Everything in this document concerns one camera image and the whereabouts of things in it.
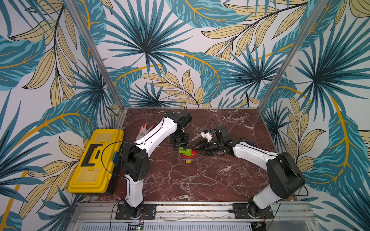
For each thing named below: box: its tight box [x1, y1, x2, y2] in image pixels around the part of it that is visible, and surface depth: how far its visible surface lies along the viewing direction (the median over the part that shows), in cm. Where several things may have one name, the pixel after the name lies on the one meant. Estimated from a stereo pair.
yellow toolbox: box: [67, 128, 125, 194], surface depth 73 cm
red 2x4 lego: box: [183, 154, 195, 160], surface depth 86 cm
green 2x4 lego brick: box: [183, 148, 195, 157], surface depth 83 cm
